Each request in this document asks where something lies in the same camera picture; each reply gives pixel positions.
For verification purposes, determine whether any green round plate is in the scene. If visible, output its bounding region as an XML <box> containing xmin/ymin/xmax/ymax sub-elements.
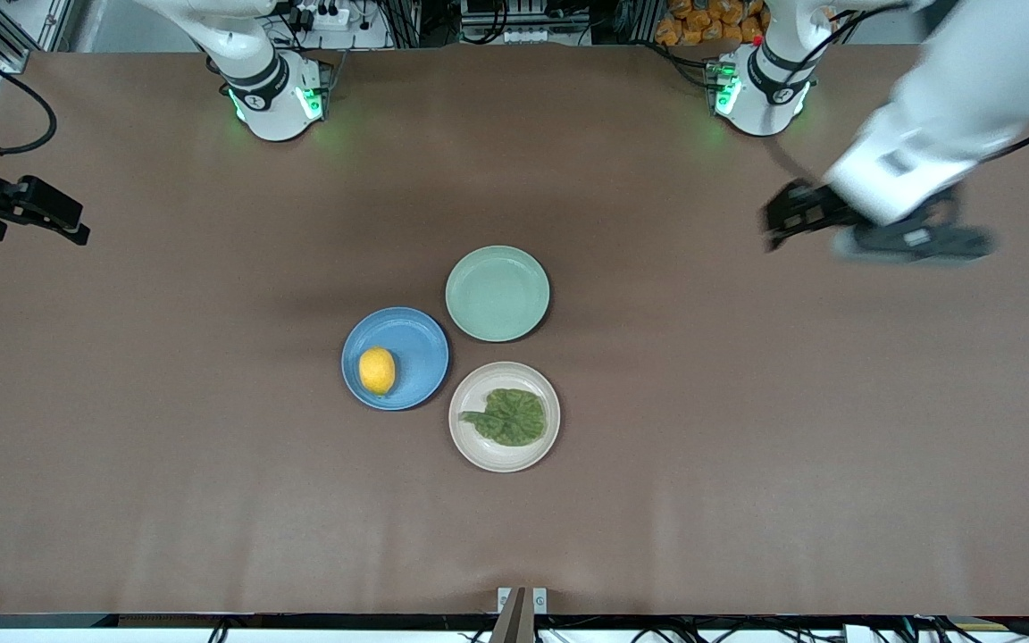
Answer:
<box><xmin>444</xmin><ymin>245</ymin><xmax>551</xmax><ymax>344</ymax></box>

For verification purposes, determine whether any silver electronics rack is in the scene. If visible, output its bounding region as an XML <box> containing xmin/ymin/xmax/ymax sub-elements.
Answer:
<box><xmin>459</xmin><ymin>0</ymin><xmax>593</xmax><ymax>46</ymax></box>

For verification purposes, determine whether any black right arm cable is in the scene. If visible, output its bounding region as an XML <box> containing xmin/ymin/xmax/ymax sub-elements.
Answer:
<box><xmin>0</xmin><ymin>40</ymin><xmax>60</xmax><ymax>158</ymax></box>

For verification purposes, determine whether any aluminium camera mount post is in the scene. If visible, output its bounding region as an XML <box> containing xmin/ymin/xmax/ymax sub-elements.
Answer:
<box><xmin>489</xmin><ymin>587</ymin><xmax>529</xmax><ymax>643</ymax></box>

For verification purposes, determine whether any beige round plate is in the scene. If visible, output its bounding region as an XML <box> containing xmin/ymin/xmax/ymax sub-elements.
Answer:
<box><xmin>448</xmin><ymin>361</ymin><xmax>562</xmax><ymax>473</ymax></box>

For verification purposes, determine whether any orange snack bags pile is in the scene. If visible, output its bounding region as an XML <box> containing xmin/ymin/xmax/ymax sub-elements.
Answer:
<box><xmin>655</xmin><ymin>0</ymin><xmax>770</xmax><ymax>47</ymax></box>

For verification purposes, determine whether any yellow lemon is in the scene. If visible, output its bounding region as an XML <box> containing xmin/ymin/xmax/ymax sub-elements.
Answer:
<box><xmin>358</xmin><ymin>347</ymin><xmax>397</xmax><ymax>397</ymax></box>

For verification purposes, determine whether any blue round plate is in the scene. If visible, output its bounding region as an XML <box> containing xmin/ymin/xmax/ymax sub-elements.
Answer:
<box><xmin>340</xmin><ymin>306</ymin><xmax>450</xmax><ymax>413</ymax></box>

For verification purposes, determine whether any white power strip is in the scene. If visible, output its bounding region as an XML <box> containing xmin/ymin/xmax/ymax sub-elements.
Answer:
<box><xmin>296</xmin><ymin>3</ymin><xmax>353</xmax><ymax>29</ymax></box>

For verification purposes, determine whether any green lettuce leaf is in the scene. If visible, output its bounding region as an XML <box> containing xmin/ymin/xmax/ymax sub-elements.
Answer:
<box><xmin>458</xmin><ymin>388</ymin><xmax>548</xmax><ymax>448</ymax></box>

